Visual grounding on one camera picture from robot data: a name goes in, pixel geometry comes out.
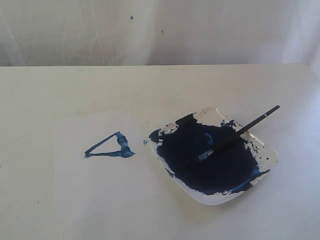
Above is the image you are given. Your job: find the white sheet of paper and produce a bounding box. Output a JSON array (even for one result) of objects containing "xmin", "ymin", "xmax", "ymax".
[{"xmin": 54, "ymin": 110, "xmax": 164, "ymax": 223}]

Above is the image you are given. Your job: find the black paintbrush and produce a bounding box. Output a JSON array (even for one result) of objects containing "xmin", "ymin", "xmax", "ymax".
[{"xmin": 186, "ymin": 105, "xmax": 280, "ymax": 168}]

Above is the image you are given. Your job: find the white plate with blue paint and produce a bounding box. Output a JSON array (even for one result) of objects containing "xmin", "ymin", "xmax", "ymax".
[{"xmin": 147, "ymin": 107, "xmax": 278, "ymax": 205}]

